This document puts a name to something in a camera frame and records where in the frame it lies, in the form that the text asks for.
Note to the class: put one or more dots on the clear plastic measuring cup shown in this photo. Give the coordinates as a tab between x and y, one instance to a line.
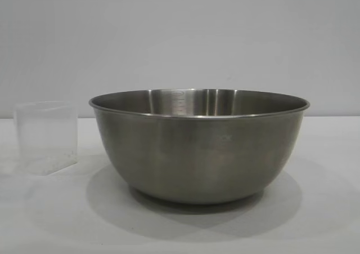
45	138

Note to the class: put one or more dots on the stainless steel mixing bowl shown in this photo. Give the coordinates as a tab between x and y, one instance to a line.
197	152

